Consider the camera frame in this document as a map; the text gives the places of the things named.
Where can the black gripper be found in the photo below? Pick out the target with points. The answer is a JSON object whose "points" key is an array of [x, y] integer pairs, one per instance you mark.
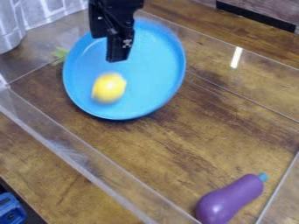
{"points": [[111, 19]]}

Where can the yellow toy lemon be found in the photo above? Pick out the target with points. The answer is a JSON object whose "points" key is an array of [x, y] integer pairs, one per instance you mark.
{"points": [[108, 88]]}

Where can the blue oval tray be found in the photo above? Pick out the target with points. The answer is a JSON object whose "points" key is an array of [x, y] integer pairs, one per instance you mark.
{"points": [[154, 72]]}

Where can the green leafy toy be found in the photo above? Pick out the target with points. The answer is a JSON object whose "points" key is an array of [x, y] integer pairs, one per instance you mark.
{"points": [[60, 54]]}

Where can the grey checkered curtain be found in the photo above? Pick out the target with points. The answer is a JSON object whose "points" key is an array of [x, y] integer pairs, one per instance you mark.
{"points": [[22, 15]]}

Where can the dark baseboard strip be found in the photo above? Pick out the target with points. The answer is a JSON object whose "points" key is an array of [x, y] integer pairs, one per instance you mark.
{"points": [[255, 16]]}

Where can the purple toy eggplant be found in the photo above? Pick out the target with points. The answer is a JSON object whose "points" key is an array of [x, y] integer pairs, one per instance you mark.
{"points": [[219, 205]]}

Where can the blue device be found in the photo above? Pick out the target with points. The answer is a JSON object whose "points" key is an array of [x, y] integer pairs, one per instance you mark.
{"points": [[12, 213]]}

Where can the clear acrylic enclosure wall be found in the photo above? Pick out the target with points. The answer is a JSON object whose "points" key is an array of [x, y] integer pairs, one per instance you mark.
{"points": [[87, 170]]}

